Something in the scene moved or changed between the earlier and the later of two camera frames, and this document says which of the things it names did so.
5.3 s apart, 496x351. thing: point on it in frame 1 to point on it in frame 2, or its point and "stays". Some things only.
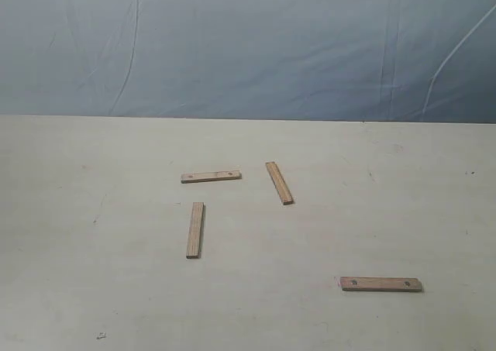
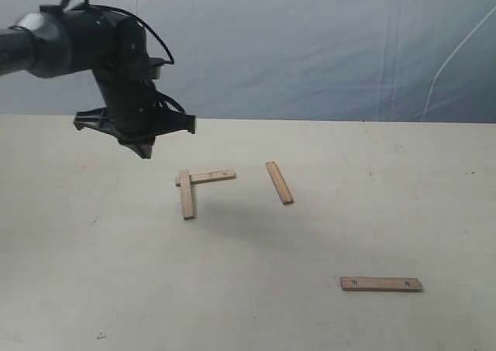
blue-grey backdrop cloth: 335,50 stays
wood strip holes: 378,283 stays
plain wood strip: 195,231 to 186,192
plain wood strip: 280,184 stays
